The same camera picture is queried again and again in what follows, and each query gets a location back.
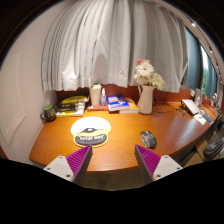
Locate blue book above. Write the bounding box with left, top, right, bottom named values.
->
left=106, top=95, right=131, bottom=112

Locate black yellow cover book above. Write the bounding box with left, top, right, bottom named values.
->
left=57, top=95, right=90, bottom=105

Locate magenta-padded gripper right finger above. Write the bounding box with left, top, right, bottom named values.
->
left=134, top=144, right=184, bottom=185

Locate white curtain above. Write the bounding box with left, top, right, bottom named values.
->
left=41, top=0, right=190, bottom=94

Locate black cable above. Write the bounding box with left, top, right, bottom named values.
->
left=152, top=99, right=176, bottom=114

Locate yellow white book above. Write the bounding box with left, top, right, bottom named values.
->
left=55, top=109, right=86, bottom=118

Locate white ceramic jug vase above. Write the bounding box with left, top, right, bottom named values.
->
left=137, top=84, right=156, bottom=115

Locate dark green curtain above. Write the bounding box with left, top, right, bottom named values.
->
left=181, top=28, right=205, bottom=91

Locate white flower bouquet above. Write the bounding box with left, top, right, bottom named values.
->
left=133, top=59, right=166, bottom=92

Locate black grey computer mouse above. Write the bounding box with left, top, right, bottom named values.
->
left=139, top=130, right=158, bottom=150

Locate cream tumbler with lid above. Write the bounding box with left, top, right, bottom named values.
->
left=89, top=83, right=103, bottom=107

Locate clear spray bottle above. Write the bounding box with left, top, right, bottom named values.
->
left=100, top=87, right=107, bottom=107

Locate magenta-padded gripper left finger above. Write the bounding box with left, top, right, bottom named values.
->
left=43, top=144, right=94, bottom=184

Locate dark mug with green inside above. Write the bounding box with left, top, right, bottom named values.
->
left=40, top=104, right=57, bottom=123

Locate white yellow black mouse pad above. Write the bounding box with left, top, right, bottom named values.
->
left=70, top=116, right=112, bottom=148

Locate red-brown flat book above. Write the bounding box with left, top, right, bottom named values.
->
left=86, top=103, right=109, bottom=112

